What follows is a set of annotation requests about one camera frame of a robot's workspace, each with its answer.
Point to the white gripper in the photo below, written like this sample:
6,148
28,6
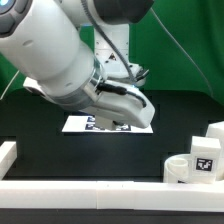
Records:
120,103

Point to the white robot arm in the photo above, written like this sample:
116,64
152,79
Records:
74,53

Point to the white marker sheet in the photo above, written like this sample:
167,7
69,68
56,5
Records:
78,124

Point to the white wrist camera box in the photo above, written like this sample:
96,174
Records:
32,86

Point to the white left fence rail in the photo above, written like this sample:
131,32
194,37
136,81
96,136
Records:
8,154

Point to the white fence rail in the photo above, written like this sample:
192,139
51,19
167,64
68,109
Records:
8,154
111,195

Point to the white front fence rail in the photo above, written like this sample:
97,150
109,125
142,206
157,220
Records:
111,195

